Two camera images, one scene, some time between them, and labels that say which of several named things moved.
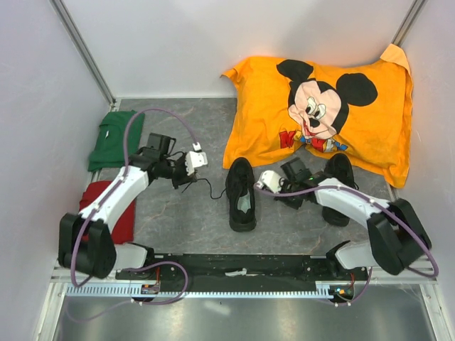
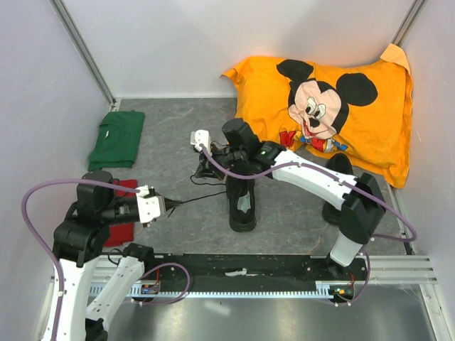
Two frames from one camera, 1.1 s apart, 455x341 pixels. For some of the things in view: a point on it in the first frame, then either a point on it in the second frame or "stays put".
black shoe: [240, 195] stays put
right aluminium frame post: [409, 22] stays put
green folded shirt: [109, 148] stays put
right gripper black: [294, 204] → [206, 170]
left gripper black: [184, 178] → [170, 203]
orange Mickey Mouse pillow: [276, 109] stays put
